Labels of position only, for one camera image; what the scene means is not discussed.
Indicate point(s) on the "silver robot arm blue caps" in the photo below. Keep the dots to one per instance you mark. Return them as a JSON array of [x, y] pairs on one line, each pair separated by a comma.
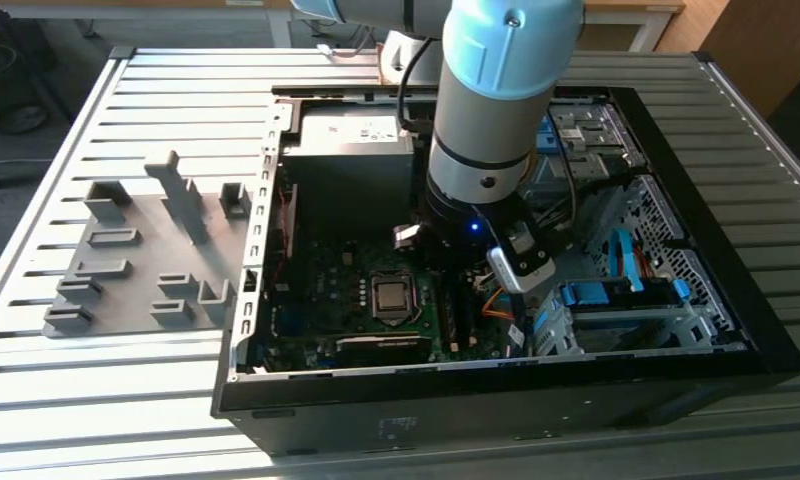
[[494, 100]]

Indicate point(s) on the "grey power supply unit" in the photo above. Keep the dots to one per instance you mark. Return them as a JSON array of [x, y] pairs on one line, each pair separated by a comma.
[[347, 180]]

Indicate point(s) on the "CPU socket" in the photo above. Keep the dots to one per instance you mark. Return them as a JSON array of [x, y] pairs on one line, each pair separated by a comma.
[[375, 315]]

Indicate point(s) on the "green motherboard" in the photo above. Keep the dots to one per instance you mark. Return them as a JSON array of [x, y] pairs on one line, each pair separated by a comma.
[[327, 300]]

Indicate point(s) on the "silver drive cage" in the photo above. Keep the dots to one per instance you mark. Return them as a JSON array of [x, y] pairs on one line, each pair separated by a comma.
[[594, 165]]

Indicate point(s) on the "blue disk carrier with disk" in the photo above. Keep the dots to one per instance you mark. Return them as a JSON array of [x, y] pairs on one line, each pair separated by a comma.
[[590, 294]]

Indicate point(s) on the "black graphics card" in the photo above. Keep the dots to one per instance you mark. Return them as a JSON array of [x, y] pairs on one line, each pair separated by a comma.
[[383, 350]]

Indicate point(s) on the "silver disk bay cage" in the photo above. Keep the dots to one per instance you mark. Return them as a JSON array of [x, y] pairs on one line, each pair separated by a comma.
[[640, 316]]

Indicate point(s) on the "black open PC case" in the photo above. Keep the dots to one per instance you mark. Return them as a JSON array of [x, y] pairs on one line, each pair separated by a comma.
[[440, 415]]

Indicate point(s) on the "grey parts rack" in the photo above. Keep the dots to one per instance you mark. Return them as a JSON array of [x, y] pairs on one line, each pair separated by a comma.
[[153, 250]]

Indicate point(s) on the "white background table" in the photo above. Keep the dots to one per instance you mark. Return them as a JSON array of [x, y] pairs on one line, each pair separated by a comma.
[[280, 30]]

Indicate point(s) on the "white framed desk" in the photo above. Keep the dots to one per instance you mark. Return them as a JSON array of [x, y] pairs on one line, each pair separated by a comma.
[[650, 30]]

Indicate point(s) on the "small wooden cabinet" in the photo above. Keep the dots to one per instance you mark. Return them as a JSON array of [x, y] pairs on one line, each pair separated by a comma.
[[696, 25]]

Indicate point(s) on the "large wooden cabinet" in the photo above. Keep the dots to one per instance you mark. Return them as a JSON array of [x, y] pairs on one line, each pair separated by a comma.
[[767, 45]]

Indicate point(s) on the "black wheeled cart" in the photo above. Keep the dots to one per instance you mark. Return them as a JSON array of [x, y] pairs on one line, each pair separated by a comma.
[[20, 117]]

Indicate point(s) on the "black wrist camera white bracket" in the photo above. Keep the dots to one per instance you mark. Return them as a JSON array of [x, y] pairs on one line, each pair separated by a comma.
[[407, 235]]

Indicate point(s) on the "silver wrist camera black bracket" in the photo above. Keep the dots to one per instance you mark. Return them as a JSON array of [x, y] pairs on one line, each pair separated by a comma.
[[520, 277]]

